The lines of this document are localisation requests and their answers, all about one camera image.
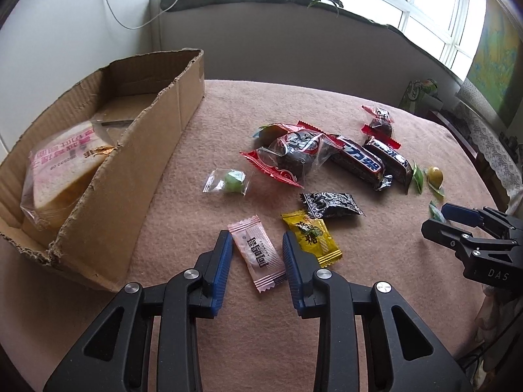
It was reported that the white lace cloth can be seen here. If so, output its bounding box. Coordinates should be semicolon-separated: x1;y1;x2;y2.
453;77;523;213

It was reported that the black candy packet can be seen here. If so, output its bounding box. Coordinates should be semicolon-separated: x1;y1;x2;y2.
299;192;366;219

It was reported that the green olive packet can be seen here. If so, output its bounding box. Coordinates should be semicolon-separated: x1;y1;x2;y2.
411;163;446;197

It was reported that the blue and red egg packet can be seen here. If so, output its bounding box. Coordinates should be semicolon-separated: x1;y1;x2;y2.
252;123;291;143

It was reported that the green candy in clear wrapper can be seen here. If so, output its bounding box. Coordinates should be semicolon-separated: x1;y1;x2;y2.
203;167;251;195

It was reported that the pink candy packet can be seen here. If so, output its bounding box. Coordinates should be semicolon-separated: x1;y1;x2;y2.
228;215;287;295

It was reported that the green box by wall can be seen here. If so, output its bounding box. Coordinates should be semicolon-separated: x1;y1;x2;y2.
402;78;441;114

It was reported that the sliced bread packet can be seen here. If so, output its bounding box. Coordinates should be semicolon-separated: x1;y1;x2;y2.
21;120;119;231

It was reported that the cardboard box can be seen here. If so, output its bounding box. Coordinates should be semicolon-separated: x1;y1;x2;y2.
0;48;206;292

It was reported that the large red-edged dark cake packet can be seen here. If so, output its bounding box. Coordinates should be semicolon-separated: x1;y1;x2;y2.
240;120;346;190

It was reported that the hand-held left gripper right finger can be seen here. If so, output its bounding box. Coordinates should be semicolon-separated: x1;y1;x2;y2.
282;231;475;392

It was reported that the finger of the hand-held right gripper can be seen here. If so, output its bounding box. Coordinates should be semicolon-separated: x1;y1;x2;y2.
422;218;515;262
440;203;523;250

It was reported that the small red-edged dark cake packet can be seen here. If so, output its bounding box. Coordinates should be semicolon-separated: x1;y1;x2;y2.
361;105;396;139

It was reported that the white cabinet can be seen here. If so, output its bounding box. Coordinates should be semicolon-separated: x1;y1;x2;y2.
0;0;162;152

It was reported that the brown chocolate bar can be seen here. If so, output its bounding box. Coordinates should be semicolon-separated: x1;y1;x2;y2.
363;136;415;194
323;133;393;191

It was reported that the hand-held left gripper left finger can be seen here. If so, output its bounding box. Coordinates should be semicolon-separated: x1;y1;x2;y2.
43;230;234;392

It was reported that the wall map poster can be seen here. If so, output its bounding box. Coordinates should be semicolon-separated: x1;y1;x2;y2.
466;0;523;128

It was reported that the yellow candy packet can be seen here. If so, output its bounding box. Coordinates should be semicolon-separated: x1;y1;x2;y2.
281;209;343;268

